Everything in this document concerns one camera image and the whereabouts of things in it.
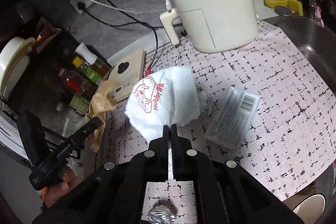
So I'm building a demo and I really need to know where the grey barcode cardboard box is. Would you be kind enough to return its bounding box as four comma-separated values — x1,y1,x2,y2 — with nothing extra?
205,87,260,151

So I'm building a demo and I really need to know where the foil ball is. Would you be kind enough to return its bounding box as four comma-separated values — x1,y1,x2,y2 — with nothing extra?
148,200,177,224

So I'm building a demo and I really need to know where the white printed plastic bag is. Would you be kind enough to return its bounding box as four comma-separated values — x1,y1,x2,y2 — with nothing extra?
125,66,201,142

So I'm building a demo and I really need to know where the brown paper bag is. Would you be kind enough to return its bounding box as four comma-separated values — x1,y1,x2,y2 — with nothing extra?
85,80,118,153

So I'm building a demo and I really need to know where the cream kitchen scale board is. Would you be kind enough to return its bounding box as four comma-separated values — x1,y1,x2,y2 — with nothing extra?
106,49,145,103

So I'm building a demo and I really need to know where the steel kitchen sink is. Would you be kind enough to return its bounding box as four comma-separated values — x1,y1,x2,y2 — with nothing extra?
265,16,336,93

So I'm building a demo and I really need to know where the person's left hand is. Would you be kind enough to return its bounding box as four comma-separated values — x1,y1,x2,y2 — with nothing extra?
41,166,82,207

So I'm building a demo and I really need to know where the red-capped sauce bottle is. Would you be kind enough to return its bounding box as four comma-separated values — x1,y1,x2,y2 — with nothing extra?
58,68,90,100

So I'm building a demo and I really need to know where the yellow-capped green-label bottle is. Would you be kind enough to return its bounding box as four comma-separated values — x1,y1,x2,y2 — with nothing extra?
72,56,102,86

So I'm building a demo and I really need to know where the white-capped oil bottle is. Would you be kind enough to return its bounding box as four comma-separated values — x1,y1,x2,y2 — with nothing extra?
75,43,110,78

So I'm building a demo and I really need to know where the white rice cooker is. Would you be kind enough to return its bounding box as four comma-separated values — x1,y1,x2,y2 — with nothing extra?
1,37,35,100

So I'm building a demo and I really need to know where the cream air fryer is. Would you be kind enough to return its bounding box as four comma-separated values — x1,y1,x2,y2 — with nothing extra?
159,0,258,53

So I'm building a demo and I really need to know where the sink drain plug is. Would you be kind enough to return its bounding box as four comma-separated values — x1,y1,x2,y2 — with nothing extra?
274,6,293,17

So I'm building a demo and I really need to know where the yellow sponge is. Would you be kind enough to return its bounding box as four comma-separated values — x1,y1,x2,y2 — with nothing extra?
288,0,303,16

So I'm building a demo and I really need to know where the black power cable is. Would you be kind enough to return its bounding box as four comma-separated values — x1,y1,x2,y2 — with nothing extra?
77,0,164,70

